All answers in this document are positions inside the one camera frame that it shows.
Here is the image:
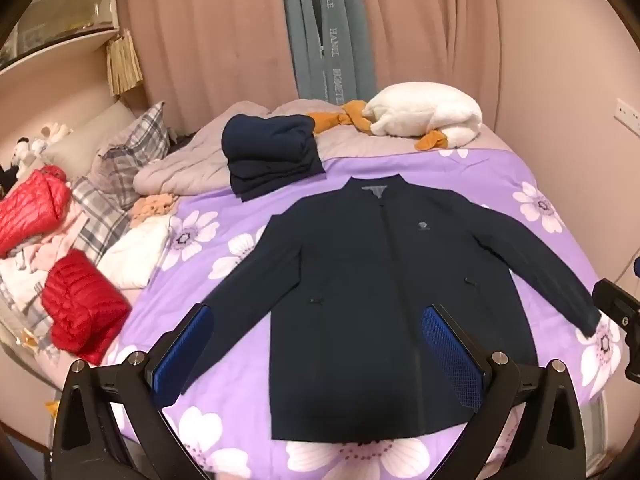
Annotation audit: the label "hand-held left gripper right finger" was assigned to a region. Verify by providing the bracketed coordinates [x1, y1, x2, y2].
[422, 304, 593, 480]

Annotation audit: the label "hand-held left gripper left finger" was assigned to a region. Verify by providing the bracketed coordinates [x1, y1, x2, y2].
[52, 304, 216, 480]

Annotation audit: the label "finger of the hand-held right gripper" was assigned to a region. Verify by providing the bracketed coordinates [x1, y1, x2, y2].
[592, 279, 640, 328]

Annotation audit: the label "navy blue jacket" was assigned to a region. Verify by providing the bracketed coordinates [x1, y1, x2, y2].
[180, 175, 603, 443]

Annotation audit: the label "pink clothes pile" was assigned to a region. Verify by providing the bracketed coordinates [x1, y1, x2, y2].
[0, 210, 93, 275]

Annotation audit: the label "folded navy clothes stack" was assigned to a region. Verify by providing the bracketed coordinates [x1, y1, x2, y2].
[221, 114, 327, 203]

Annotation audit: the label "red down jacket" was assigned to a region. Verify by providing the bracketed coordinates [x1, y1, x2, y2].
[41, 249, 133, 366]
[0, 165, 73, 256]

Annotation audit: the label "white folded cloth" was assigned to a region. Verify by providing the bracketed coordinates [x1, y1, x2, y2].
[97, 215, 173, 290]

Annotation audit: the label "purple floral bed sheet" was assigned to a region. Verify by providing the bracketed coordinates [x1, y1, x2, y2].
[102, 147, 631, 480]

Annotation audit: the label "peach fluffy cloth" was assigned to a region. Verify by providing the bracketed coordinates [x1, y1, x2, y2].
[131, 192, 180, 221]

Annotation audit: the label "grey plaid pillow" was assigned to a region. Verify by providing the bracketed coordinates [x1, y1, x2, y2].
[70, 175, 132, 267]
[87, 101, 172, 196]

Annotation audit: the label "grey quilt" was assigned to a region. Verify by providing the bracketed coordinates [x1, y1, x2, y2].
[132, 99, 501, 196]

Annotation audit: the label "cream pillow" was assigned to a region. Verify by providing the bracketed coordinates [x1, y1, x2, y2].
[42, 102, 138, 178]

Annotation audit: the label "white goose plush toy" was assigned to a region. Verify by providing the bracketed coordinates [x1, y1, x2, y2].
[307, 82, 484, 152]

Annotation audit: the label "small white plush toys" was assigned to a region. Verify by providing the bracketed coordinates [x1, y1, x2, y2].
[12, 122, 72, 167]

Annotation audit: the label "hanging tan paper bundle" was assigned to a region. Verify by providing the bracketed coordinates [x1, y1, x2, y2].
[106, 30, 144, 96]

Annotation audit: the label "pink curtain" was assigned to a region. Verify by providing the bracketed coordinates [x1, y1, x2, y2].
[122, 0, 506, 136]

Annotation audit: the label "grey-green curtain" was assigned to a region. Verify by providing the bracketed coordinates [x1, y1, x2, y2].
[279, 0, 377, 107]

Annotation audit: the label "white wall shelf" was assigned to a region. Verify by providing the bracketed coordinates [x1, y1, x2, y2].
[0, 0, 123, 76]

